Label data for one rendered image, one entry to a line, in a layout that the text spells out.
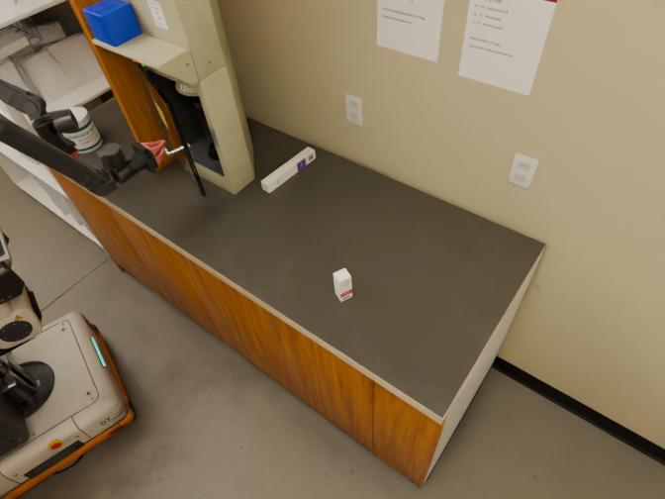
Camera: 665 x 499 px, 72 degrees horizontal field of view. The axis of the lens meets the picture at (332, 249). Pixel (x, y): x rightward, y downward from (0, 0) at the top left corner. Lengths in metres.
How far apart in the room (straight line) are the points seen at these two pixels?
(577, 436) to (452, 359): 1.16
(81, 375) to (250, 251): 1.11
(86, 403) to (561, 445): 2.04
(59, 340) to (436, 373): 1.82
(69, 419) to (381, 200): 1.57
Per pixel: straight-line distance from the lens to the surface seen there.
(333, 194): 1.72
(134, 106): 1.88
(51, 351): 2.53
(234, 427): 2.32
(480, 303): 1.45
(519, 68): 1.39
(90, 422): 2.30
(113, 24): 1.59
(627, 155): 1.43
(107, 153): 1.55
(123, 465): 2.45
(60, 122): 1.80
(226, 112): 1.63
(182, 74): 1.48
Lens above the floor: 2.12
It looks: 50 degrees down
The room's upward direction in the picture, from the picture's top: 6 degrees counter-clockwise
